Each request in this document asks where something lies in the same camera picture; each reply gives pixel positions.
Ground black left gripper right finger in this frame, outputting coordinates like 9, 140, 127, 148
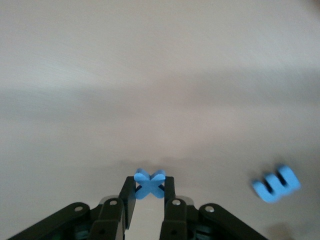
159, 176, 270, 240

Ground brown table cover sheet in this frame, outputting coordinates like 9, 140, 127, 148
0, 0, 320, 240

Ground blue letter x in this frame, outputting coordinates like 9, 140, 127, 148
133, 168, 167, 201

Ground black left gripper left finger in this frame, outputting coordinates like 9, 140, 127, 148
7, 176, 138, 240

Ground blue letter m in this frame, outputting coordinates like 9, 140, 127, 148
250, 164, 302, 204

